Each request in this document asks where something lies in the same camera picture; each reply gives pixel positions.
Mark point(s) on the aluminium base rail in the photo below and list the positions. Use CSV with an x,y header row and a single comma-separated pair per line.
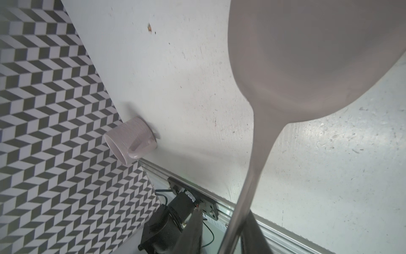
x,y
280,240

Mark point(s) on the steel turner brown handle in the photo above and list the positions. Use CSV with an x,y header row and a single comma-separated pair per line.
x,y
297,61

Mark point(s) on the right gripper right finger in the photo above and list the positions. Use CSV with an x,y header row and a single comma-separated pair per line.
x,y
252,238

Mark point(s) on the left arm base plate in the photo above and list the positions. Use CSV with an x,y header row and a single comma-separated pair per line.
x,y
191,197

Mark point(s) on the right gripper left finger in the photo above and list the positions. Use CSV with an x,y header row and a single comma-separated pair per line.
x,y
190,241

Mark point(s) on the pink ceramic mug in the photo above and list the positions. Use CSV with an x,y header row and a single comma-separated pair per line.
x,y
131,141

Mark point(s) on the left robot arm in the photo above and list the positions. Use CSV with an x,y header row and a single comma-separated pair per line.
x,y
175,228

